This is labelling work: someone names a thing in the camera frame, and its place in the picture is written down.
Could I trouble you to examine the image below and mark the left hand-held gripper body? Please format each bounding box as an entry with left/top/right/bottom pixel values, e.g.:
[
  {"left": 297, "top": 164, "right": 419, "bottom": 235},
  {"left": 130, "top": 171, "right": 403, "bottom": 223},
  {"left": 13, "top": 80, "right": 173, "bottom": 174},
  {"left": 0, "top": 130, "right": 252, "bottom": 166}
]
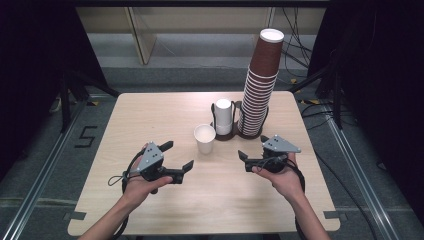
[{"left": 136, "top": 141, "right": 185, "bottom": 185}]

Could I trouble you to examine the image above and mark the hand-held gripper cable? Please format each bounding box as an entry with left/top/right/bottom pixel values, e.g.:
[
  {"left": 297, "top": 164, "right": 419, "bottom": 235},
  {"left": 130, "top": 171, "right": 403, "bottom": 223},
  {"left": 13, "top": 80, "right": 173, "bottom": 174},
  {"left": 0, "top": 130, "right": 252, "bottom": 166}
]
[
  {"left": 253, "top": 154, "right": 307, "bottom": 240},
  {"left": 107, "top": 149, "right": 148, "bottom": 240}
]

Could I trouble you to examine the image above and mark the person's left hand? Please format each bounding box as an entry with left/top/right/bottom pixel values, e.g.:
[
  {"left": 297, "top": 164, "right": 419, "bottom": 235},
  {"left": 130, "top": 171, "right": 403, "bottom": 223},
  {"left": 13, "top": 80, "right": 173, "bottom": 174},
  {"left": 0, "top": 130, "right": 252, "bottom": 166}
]
[{"left": 122, "top": 142, "right": 175, "bottom": 215}]

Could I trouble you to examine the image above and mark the black metal stand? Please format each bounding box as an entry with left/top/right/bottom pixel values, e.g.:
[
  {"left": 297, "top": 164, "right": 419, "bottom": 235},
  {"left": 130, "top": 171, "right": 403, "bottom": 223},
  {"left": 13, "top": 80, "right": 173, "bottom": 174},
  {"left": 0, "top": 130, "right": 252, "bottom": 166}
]
[
  {"left": 59, "top": 69, "right": 122, "bottom": 134},
  {"left": 289, "top": 61, "right": 345, "bottom": 131}
]

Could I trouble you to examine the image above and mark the single white paper cup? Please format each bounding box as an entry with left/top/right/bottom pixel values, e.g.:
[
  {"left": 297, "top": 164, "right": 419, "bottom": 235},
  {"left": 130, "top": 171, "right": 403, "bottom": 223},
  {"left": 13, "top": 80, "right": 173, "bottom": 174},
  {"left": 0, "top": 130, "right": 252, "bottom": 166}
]
[{"left": 193, "top": 123, "right": 217, "bottom": 155}]

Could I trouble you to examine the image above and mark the bundle of black hanging cables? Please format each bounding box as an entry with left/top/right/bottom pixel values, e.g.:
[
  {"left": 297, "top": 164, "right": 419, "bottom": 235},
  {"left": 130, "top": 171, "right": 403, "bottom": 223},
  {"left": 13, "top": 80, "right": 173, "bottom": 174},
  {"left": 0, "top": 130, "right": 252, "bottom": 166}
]
[{"left": 280, "top": 7, "right": 315, "bottom": 80}]

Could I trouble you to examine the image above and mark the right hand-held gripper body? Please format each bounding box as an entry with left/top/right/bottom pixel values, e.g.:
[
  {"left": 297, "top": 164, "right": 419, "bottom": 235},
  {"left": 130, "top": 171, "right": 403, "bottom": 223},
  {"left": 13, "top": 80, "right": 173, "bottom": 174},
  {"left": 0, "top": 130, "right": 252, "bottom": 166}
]
[{"left": 244, "top": 134, "right": 302, "bottom": 175}]

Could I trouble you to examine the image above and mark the black double cup holder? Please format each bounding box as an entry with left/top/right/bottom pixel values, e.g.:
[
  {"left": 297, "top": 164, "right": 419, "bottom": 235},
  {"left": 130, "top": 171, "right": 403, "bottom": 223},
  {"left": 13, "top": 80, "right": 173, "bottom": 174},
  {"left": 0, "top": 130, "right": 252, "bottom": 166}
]
[{"left": 208, "top": 99, "right": 271, "bottom": 142}]

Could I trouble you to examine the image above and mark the grey tape strip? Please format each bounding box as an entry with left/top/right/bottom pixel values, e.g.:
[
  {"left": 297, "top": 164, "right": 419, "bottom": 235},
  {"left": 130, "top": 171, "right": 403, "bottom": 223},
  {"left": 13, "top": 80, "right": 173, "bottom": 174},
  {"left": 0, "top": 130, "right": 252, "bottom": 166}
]
[
  {"left": 323, "top": 210, "right": 348, "bottom": 221},
  {"left": 63, "top": 211, "right": 88, "bottom": 221}
]

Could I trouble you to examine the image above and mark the person's right hand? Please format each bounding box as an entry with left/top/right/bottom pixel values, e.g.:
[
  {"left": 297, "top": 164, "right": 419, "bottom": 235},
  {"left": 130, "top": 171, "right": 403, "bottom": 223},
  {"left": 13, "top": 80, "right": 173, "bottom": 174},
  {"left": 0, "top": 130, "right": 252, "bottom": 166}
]
[{"left": 251, "top": 152, "right": 305, "bottom": 205}]

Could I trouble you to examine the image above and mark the black floor cable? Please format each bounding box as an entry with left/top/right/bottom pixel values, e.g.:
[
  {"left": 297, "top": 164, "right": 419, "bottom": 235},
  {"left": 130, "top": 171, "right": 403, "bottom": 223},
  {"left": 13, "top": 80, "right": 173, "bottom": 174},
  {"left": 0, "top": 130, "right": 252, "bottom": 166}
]
[{"left": 300, "top": 102, "right": 380, "bottom": 240}]

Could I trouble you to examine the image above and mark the right hand-held gripper cable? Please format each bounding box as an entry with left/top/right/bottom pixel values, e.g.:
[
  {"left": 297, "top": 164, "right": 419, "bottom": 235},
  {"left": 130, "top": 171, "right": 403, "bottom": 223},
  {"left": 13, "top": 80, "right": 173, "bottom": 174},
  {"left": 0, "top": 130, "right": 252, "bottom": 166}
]
[{"left": 253, "top": 154, "right": 307, "bottom": 240}]

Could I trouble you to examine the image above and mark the stack of brown paper cups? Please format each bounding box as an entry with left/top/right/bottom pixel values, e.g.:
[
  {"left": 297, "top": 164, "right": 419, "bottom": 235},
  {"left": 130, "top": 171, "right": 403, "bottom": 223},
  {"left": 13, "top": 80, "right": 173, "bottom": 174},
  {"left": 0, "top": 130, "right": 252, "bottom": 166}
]
[{"left": 237, "top": 28, "right": 286, "bottom": 138}]

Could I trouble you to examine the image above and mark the metal floor rail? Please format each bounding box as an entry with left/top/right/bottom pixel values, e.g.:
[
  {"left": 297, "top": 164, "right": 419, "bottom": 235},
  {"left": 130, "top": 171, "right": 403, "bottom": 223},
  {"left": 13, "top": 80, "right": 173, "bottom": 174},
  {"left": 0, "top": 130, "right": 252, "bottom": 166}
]
[
  {"left": 0, "top": 99, "right": 88, "bottom": 240},
  {"left": 323, "top": 105, "right": 403, "bottom": 240}
]

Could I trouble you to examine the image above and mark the stack of white paper cups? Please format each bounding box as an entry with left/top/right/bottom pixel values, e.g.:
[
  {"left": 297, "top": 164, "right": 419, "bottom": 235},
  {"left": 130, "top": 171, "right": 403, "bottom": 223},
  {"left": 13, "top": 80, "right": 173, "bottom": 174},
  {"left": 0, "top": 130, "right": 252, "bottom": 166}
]
[{"left": 213, "top": 97, "right": 235, "bottom": 136}]

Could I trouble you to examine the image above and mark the left hand-held gripper cable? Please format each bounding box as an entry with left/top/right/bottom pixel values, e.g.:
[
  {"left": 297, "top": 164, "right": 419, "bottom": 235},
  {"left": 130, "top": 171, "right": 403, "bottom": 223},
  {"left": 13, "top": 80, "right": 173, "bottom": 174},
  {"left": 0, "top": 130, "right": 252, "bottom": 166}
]
[{"left": 107, "top": 149, "right": 148, "bottom": 240}]

